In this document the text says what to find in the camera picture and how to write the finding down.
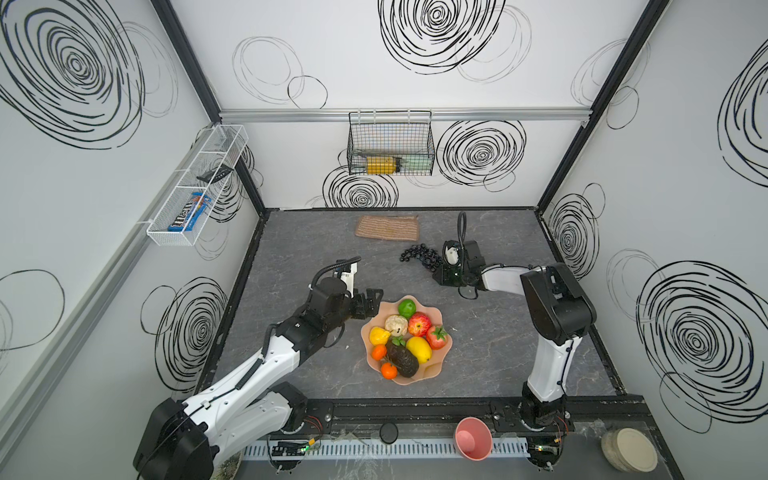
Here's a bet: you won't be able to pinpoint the black grape bunch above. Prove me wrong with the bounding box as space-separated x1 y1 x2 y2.
399 243 443 273

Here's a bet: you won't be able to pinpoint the small yellow lemon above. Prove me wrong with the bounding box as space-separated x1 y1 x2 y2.
368 327 391 346

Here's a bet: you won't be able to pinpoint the cream fake pear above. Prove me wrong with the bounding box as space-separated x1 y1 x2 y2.
384 315 409 337

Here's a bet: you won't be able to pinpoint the green fake lime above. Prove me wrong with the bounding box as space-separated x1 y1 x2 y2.
398 298 417 319

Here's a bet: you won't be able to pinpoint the orange tangerine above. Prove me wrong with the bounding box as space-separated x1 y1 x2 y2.
371 344 387 361
380 363 398 380

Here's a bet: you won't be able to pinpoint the pink wavy fruit bowl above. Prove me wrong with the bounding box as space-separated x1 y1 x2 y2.
361 295 453 386

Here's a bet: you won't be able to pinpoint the red fake bell pepper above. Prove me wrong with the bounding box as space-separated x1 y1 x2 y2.
408 312 432 337

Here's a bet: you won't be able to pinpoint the large yellow lemon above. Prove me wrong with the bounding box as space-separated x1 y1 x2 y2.
406 336 433 364

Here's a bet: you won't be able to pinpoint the dark fake avocado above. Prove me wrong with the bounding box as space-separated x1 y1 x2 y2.
386 342 420 378

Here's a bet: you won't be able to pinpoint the red green apple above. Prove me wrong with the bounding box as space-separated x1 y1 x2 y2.
425 325 449 350

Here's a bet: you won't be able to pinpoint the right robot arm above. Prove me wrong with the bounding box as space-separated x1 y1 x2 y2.
433 241 597 431

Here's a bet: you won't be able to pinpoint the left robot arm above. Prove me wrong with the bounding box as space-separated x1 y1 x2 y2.
133 277 383 479

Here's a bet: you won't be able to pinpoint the brown woven mat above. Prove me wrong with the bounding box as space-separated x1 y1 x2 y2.
355 215 420 241

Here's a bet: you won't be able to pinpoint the green item in basket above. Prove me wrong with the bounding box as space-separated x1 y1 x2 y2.
399 154 434 176

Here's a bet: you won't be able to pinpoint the yellow sponge in basket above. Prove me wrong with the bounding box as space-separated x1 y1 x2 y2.
365 156 400 175

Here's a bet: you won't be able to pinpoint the black round knob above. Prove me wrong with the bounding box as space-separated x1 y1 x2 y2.
379 422 399 445

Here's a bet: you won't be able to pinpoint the blue candy packet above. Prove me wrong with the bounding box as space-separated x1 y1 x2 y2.
167 192 210 232

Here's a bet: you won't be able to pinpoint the pink cup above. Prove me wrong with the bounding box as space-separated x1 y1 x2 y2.
454 417 493 461

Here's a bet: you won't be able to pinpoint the black remote control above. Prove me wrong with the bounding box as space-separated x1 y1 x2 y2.
196 164 233 185

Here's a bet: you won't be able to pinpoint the beige stacked bowls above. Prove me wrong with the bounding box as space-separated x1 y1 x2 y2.
600 428 658 473

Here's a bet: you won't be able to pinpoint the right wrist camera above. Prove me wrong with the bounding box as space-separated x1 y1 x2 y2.
443 244 461 267

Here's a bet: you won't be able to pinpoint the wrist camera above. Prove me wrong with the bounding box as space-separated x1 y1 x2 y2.
443 244 461 267
335 262 358 297

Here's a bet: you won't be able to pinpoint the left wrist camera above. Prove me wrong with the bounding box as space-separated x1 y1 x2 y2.
335 262 358 297

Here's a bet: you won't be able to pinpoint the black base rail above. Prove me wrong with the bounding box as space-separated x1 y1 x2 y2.
299 395 653 436

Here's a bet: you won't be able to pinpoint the black wire wall basket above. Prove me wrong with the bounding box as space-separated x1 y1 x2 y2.
346 110 436 175

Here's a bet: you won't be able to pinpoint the white wire wall shelf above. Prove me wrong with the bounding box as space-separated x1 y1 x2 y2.
146 123 248 247

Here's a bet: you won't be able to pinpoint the white slotted cable duct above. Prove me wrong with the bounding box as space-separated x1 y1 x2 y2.
241 436 531 462

